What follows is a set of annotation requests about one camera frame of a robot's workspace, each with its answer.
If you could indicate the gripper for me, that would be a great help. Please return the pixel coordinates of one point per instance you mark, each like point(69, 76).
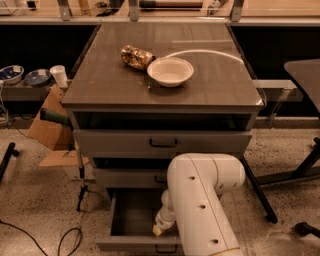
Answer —
point(163, 220)

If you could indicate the grey bottom drawer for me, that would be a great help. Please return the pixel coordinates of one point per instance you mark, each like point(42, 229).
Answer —
point(133, 213)

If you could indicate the grey drawer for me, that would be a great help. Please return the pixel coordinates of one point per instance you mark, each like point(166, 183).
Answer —
point(133, 213)
point(130, 178)
point(158, 144)

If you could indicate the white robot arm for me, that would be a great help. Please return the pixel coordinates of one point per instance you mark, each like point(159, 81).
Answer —
point(191, 202)

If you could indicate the grey middle drawer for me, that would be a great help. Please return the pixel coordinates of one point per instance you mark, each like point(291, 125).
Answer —
point(130, 178)

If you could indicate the grey top drawer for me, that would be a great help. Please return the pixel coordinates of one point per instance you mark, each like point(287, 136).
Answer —
point(158, 144)

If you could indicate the grey drawer cabinet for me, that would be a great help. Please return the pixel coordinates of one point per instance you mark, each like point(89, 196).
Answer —
point(105, 94)

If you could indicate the brown cardboard box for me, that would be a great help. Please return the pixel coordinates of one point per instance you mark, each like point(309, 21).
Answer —
point(52, 135)

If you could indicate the black stand leg left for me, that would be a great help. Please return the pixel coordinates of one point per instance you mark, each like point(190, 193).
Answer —
point(11, 151)

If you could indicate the white paper cup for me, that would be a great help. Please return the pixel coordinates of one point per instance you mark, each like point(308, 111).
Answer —
point(59, 74)

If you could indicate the dark blue bowl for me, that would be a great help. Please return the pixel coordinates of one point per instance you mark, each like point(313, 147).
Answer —
point(38, 78)

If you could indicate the blue bowl with white rim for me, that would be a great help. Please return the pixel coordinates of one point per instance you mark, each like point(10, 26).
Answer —
point(11, 74)

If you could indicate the dark side table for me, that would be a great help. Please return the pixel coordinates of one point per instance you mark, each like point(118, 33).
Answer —
point(306, 75)

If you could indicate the green handled tool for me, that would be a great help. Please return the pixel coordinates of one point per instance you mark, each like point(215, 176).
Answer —
point(52, 116)

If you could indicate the grey wall shelf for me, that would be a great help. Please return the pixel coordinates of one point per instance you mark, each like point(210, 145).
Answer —
point(23, 92)

